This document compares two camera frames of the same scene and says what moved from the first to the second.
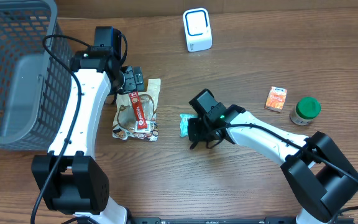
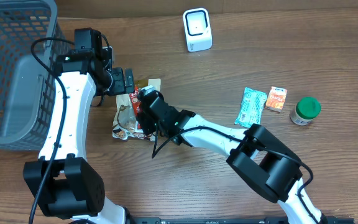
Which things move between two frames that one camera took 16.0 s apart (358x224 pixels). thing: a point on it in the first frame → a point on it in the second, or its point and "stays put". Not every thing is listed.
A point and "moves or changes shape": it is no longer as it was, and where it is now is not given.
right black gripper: [191, 136] → [145, 130]
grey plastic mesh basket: [26, 63] stays put
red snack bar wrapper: [137, 111] stays put
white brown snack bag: [125, 124] stays put
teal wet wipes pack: [184, 122] moves or changes shape
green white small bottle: [306, 109] stays put
